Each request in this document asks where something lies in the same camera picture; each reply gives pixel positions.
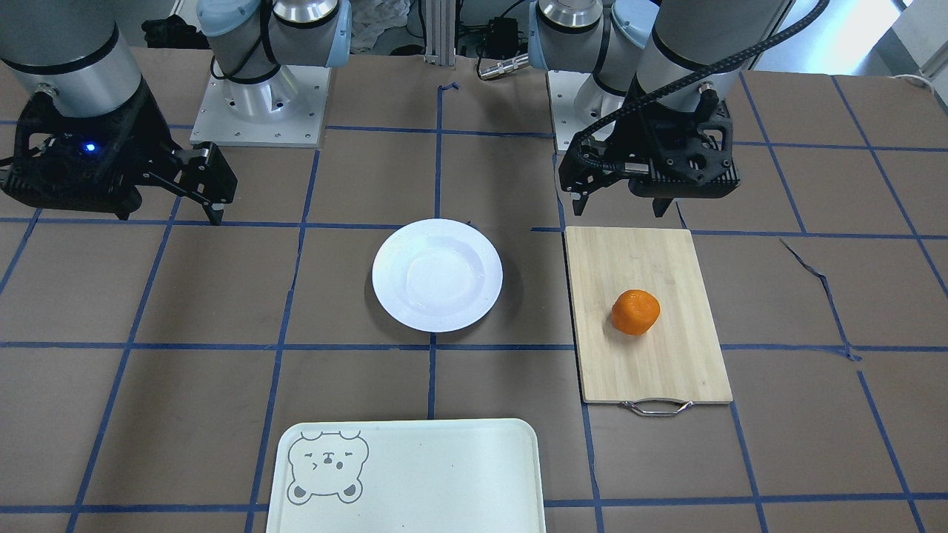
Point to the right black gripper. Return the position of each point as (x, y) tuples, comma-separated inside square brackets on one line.
[(145, 127)]

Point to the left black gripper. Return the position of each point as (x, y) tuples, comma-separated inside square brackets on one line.
[(643, 138)]

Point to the orange mandarin fruit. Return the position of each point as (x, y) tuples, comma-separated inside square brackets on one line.
[(634, 312)]

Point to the white round plate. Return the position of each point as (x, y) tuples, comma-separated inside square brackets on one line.
[(437, 275)]

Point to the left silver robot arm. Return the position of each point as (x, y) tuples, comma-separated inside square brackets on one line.
[(658, 73)]

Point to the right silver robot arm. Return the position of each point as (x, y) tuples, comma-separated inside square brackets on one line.
[(75, 52)]

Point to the white bear tray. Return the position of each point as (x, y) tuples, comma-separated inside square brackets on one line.
[(471, 475)]

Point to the black power adapter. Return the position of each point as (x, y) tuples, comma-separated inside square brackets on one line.
[(500, 38)]

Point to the bamboo cutting board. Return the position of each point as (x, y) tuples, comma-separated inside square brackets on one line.
[(678, 363)]

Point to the white crumpled cloth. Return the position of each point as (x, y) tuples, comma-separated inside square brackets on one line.
[(370, 19)]

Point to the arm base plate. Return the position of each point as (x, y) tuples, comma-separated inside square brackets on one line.
[(576, 101), (285, 111)]

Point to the aluminium frame post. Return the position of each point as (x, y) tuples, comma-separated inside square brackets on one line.
[(440, 18)]

